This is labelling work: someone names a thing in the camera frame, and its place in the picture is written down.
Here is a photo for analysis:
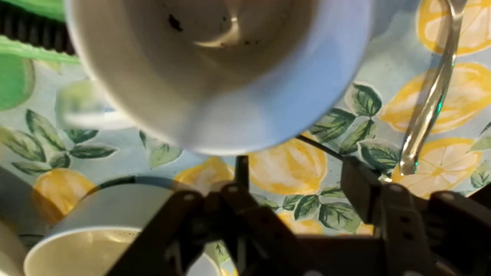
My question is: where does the green plastic object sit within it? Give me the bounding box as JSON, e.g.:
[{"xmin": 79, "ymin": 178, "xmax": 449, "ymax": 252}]
[{"xmin": 0, "ymin": 0, "xmax": 82, "ymax": 114}]

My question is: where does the lemon print tablecloth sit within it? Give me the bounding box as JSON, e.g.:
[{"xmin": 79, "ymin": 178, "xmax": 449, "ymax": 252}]
[{"xmin": 0, "ymin": 0, "xmax": 491, "ymax": 276}]

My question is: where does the plain white cup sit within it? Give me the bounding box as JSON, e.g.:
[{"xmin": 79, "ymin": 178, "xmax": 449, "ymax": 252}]
[{"xmin": 21, "ymin": 175, "xmax": 227, "ymax": 276}]

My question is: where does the silver metal spoon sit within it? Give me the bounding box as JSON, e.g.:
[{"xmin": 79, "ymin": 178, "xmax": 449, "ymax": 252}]
[{"xmin": 397, "ymin": 0, "xmax": 469, "ymax": 178}]

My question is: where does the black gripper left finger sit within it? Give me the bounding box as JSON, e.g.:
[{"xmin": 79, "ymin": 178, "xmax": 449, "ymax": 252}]
[{"xmin": 105, "ymin": 155, "xmax": 308, "ymax": 276}]

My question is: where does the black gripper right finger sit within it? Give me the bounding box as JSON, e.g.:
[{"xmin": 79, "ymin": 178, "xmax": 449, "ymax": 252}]
[{"xmin": 340, "ymin": 158, "xmax": 491, "ymax": 276}]

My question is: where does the white mug with orange flowers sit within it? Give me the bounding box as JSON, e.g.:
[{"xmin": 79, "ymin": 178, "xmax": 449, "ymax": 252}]
[{"xmin": 61, "ymin": 0, "xmax": 375, "ymax": 158}]

